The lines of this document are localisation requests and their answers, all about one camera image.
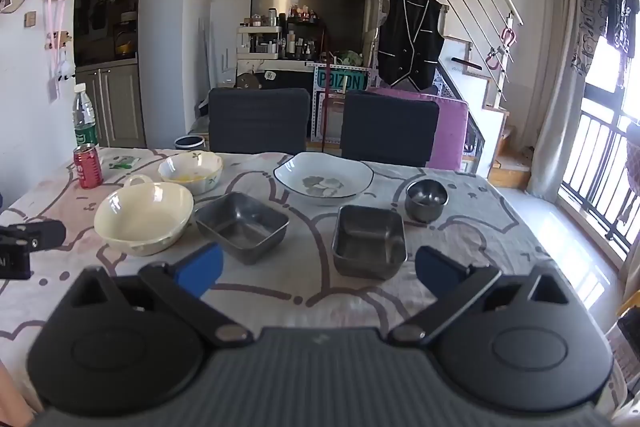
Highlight person's left forearm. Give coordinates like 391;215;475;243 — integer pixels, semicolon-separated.
0;359;35;427

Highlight hanging patterned garment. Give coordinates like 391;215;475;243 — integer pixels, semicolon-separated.
571;0;609;78

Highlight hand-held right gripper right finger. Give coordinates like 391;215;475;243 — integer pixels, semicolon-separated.
387;246;571;349

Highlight dark fabric chair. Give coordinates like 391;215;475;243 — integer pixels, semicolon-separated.
341;90;441;168
207;87;311;155

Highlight square steel tray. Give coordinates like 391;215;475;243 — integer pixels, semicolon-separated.
194;192;291;266
332;205;407;281

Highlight grey kitchen cabinet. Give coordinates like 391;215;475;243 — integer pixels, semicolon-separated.
75;64;147;148

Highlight beige curtain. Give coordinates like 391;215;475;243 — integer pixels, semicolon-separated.
527;0;592;192

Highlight hanging black t-shirt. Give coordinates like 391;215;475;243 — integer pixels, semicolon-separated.
601;0;640;58

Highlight black vest with white trim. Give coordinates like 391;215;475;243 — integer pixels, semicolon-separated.
376;0;446;90

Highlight white plate with black rim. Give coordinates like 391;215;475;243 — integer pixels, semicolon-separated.
273;152;375;206

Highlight cream bowl with handles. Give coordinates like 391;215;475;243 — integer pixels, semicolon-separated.
93;174;195;257

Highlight purple chair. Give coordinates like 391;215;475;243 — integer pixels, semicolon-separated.
367;87;471;172

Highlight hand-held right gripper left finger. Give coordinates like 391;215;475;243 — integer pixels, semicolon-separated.
67;241;253;350

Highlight printed tablecloth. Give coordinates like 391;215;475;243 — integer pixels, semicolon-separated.
0;147;626;427

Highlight black balcony railing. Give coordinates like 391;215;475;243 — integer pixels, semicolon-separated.
559;104;640;264

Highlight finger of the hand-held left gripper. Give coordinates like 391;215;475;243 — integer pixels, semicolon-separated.
0;220;67;253

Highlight black printed board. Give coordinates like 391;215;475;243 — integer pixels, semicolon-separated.
235;68;315;90

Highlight round steel bowl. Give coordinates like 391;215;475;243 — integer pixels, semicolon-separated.
405;179;449;224

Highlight clear plastic water bottle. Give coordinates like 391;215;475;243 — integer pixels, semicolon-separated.
72;83;101;150

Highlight white shelf organizer with bottles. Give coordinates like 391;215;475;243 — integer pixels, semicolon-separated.
236;24;282;60

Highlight red strap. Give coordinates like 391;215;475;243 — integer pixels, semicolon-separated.
322;34;334;152

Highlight red soda can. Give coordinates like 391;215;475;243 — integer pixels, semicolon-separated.
73;144;104;189

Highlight teal sign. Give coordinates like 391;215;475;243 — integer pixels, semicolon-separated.
314;68;370;92

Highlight floral ceramic bowl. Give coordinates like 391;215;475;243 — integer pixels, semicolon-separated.
158;151;224;196

